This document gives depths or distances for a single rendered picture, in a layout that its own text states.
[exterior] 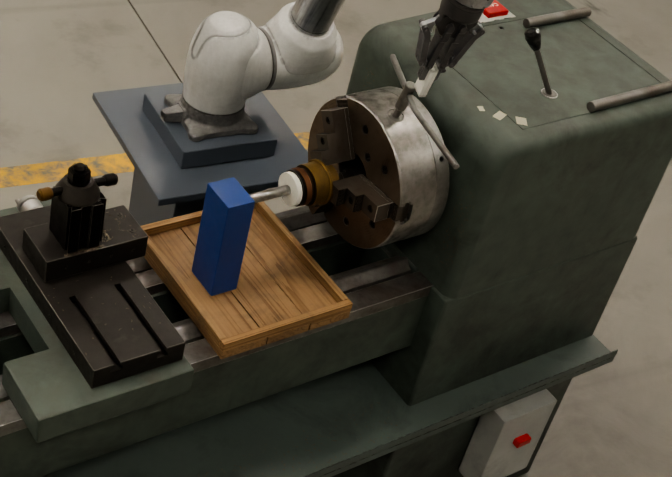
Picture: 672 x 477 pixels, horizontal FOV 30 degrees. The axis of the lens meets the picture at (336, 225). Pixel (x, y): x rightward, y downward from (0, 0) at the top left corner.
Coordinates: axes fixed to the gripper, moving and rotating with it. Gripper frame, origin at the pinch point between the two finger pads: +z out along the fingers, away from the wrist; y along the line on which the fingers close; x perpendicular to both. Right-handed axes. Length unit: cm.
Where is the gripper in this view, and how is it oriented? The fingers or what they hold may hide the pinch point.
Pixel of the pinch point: (426, 78)
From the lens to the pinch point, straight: 235.1
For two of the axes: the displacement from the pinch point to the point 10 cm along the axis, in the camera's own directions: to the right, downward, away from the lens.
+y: 9.1, -0.2, 4.1
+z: -3.1, 6.4, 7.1
